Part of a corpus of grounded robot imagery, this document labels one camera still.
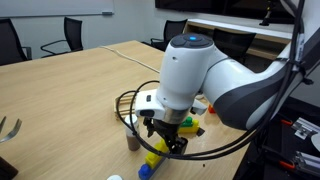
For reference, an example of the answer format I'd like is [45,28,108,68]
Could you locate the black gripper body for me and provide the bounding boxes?
[143,116,183,140]

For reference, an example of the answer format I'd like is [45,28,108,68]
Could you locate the yellow and blue block stack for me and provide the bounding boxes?
[137,139,171,180]

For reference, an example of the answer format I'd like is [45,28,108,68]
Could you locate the yellow and green block stack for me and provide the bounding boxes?
[177,115,201,135]

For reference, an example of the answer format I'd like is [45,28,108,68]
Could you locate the brown sauce bottle white cap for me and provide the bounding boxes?
[123,114,142,152]

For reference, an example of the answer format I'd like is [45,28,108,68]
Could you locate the black perforated board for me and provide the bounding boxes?
[233,96,320,180]

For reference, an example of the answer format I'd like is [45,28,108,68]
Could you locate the black office chair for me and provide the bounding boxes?
[212,28,258,64]
[149,18,189,53]
[0,18,33,66]
[40,16,84,58]

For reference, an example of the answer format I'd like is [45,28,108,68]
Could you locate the orange and black clamp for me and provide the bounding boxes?
[278,159,296,171]
[279,118,294,127]

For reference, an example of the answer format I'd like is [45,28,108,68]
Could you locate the grey metal disc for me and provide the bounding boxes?
[309,133,320,153]

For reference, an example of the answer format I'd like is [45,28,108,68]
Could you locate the silver metal tongs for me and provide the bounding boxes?
[0,115,23,145]

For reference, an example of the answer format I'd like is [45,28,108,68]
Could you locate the dark brown box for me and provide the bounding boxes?
[0,155,19,180]

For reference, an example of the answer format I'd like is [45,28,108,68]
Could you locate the whiteboard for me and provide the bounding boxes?
[0,0,115,18]

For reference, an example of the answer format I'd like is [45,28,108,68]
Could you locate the black cable bundle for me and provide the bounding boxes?
[120,0,314,161]

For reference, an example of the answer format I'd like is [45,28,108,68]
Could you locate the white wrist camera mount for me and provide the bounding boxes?
[134,88,208,122]

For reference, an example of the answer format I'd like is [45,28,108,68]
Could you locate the white cord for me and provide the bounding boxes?
[99,45,161,74]

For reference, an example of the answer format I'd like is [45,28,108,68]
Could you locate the aluminium bracket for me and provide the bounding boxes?
[290,116,320,140]

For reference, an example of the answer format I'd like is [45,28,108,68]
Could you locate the ribbed aluminium rail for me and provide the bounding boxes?
[293,150,320,178]

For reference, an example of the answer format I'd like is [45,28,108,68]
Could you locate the dark wall screen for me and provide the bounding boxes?
[154,0,298,24]

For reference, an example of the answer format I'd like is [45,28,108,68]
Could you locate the black camera stand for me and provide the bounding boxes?
[259,0,279,27]

